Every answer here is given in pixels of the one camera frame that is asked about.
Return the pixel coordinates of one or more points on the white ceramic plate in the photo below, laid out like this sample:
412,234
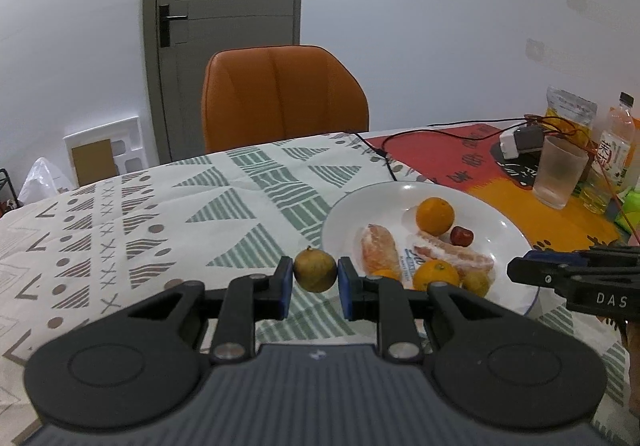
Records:
393,205

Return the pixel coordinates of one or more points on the orange leather chair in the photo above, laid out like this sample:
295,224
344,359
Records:
269,94

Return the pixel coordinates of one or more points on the ribbed glass cup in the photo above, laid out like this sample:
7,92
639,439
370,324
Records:
560,168

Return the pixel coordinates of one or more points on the drink bottle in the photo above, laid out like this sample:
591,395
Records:
616,140

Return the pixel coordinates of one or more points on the grey door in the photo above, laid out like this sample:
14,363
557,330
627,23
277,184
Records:
175,74

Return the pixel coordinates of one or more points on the yellow snack pouch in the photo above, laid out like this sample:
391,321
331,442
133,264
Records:
571,109

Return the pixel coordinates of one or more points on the peeled pomelo segment round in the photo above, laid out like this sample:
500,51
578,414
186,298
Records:
378,249

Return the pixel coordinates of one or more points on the large orange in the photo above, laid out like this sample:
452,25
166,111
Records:
435,271
435,216

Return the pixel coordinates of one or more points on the black door handle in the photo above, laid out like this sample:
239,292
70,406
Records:
165,18

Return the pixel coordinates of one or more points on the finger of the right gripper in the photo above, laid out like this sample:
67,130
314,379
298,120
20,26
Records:
596,266

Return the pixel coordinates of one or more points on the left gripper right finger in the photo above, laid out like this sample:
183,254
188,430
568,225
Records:
390,307

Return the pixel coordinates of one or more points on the white plastic bag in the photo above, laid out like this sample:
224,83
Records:
43,181

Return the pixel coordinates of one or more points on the small tangerine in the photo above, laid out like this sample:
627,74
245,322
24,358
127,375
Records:
387,273

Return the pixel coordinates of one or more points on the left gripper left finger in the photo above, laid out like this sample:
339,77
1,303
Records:
237,309

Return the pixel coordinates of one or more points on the white power adapter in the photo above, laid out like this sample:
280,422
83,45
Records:
517,142

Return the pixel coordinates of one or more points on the white foam packaging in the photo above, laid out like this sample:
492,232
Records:
106,151

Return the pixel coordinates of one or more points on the peeled pomelo segment long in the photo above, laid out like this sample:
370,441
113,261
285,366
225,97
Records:
463,259

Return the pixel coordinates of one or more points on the red orange table mat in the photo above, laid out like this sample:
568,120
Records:
461,158

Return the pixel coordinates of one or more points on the green-brown round fruit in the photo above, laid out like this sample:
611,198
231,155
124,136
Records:
314,270
476,282

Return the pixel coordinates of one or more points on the small red fruit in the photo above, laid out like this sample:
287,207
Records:
460,236

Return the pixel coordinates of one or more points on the black metal rack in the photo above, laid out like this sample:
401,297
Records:
9,200

